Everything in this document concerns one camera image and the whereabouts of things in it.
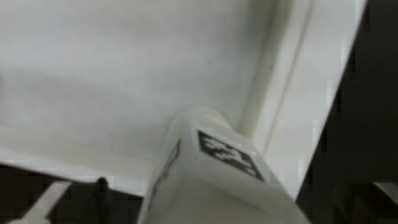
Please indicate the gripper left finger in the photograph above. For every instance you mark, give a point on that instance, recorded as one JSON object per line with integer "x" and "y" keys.
{"x": 71, "y": 204}

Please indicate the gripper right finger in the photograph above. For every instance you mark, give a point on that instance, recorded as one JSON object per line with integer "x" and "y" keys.
{"x": 364, "y": 203}

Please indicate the white table leg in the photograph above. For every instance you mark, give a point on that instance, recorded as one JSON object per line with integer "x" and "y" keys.
{"x": 213, "y": 186}

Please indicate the white square table top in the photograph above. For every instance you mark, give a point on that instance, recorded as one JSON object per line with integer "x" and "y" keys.
{"x": 112, "y": 61}

